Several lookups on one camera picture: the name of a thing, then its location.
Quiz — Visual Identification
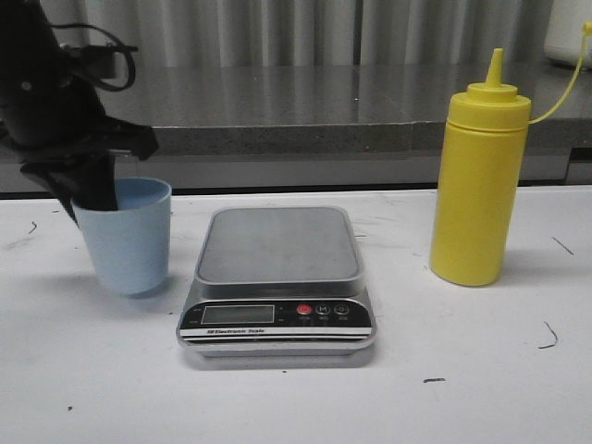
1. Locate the light blue plastic cup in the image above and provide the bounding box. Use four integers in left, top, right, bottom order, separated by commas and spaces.
72, 177, 172, 295

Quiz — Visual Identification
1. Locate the silver electronic kitchen scale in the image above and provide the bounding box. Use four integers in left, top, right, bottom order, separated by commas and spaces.
177, 206, 377, 367

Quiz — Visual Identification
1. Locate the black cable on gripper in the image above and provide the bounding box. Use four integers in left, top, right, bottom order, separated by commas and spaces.
48, 20, 140, 93

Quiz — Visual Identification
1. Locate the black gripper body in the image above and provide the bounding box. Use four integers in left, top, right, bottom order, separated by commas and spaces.
1, 1, 158, 161

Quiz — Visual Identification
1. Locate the grey stone counter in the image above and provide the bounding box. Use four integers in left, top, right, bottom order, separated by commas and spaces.
0, 64, 592, 194

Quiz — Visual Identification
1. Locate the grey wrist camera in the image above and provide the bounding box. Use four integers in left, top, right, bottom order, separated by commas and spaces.
60, 43, 117, 80

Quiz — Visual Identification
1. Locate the white container on counter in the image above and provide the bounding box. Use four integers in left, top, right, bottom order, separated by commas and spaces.
543, 0, 591, 67

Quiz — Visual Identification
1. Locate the yellow squeeze bottle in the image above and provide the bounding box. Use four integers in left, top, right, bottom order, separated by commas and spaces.
429, 23, 591, 287

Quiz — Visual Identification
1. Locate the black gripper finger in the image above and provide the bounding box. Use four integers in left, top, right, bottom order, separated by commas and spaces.
20, 162, 79, 225
72, 154, 117, 211

